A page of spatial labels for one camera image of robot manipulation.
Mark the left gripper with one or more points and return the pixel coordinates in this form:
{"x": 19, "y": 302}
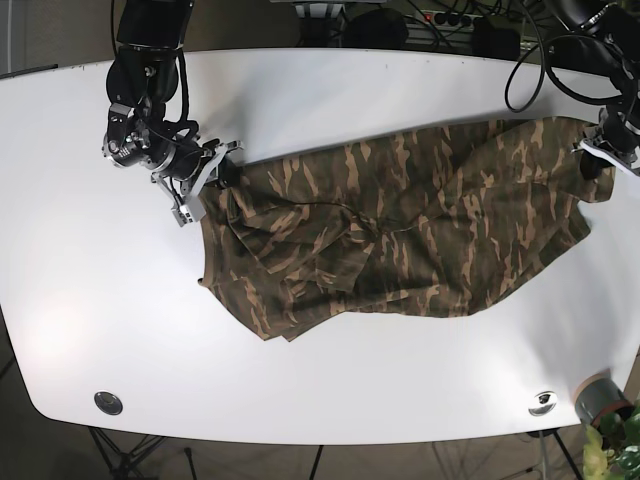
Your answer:
{"x": 612, "y": 142}

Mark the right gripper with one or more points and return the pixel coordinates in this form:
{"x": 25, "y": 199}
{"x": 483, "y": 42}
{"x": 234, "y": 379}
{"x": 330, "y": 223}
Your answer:
{"x": 178, "y": 164}

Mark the camouflage T-shirt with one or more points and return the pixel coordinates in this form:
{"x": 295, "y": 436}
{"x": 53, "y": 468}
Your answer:
{"x": 436, "y": 222}

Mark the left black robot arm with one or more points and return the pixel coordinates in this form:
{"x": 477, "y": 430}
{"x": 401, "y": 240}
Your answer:
{"x": 604, "y": 38}

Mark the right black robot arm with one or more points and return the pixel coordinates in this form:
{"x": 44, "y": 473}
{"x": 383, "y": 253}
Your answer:
{"x": 148, "y": 120}

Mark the left metal table grommet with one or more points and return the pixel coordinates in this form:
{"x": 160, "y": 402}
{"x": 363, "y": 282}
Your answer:
{"x": 108, "y": 403}

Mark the metal table grommet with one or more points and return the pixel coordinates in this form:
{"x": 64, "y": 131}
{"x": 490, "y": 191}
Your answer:
{"x": 108, "y": 403}
{"x": 543, "y": 403}

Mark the grey plant pot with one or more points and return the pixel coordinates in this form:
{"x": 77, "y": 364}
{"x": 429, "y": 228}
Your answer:
{"x": 599, "y": 395}

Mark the right metal table grommet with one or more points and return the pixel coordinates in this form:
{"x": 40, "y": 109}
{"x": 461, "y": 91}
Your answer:
{"x": 543, "y": 403}

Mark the green plant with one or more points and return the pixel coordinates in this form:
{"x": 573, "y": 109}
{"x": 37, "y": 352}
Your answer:
{"x": 611, "y": 450}

